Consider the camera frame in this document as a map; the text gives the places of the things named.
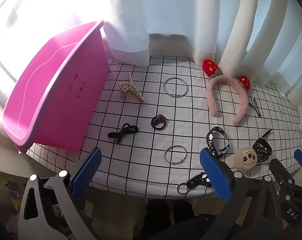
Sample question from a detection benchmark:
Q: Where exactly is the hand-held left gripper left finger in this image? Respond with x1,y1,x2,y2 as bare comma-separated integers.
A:
18,147,103,240

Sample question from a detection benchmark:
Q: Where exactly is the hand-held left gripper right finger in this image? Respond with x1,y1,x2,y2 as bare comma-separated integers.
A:
199,147,285,240

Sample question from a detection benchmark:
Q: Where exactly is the black printed lanyard keychain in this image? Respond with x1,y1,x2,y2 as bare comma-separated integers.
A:
177,126,230,195

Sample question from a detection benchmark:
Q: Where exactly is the black bow hair tie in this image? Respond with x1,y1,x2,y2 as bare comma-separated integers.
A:
107,123,139,145

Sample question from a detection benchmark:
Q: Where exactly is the thin dark hair pin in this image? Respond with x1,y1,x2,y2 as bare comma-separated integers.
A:
248,99,261,117

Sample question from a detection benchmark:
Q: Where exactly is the pink plastic bin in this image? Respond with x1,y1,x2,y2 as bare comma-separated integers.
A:
1,20,110,153

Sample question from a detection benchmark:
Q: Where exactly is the black hair clip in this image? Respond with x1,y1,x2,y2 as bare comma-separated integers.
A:
252,129,273,162

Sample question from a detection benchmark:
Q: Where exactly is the beige plush bear ball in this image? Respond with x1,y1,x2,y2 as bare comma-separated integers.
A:
234,147,257,173

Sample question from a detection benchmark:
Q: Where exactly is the silver bangle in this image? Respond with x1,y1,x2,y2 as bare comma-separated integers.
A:
163,77,189,97
163,145,187,165

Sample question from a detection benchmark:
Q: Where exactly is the person's dark clothing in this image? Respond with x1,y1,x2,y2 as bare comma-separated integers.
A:
131,199,231,240

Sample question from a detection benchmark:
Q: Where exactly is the pink fluffy strawberry headband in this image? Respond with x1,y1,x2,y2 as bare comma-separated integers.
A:
202,59,251,127

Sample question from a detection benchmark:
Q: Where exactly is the pearl hair claw clip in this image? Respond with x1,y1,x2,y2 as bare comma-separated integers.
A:
118,72,144,103

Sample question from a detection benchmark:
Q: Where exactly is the white curtain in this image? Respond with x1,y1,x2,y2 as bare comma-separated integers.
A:
0,0,302,100

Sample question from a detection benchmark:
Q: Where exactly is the black hair tie pink flower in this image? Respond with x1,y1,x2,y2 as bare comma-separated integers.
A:
151,114,167,131

